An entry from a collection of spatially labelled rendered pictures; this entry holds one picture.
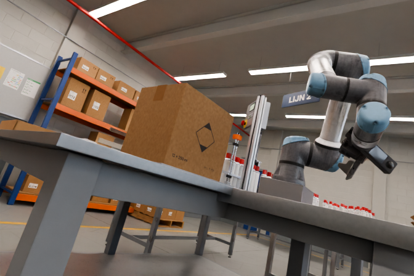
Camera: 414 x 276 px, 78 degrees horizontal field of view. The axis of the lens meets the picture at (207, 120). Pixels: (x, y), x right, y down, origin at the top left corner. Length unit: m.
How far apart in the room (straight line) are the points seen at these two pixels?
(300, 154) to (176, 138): 0.66
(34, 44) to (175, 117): 4.96
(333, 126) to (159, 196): 0.90
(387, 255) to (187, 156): 0.55
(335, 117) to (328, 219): 0.72
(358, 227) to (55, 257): 0.52
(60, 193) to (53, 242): 0.07
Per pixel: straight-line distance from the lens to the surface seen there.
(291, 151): 1.26
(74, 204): 0.47
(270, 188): 1.22
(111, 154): 0.45
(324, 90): 0.85
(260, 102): 1.72
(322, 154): 1.28
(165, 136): 0.81
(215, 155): 0.96
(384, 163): 0.99
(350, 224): 0.60
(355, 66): 1.23
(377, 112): 0.81
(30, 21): 5.71
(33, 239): 0.47
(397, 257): 0.61
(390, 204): 8.97
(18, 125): 0.94
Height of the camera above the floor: 0.80
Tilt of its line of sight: 16 degrees up
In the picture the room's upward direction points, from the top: 14 degrees clockwise
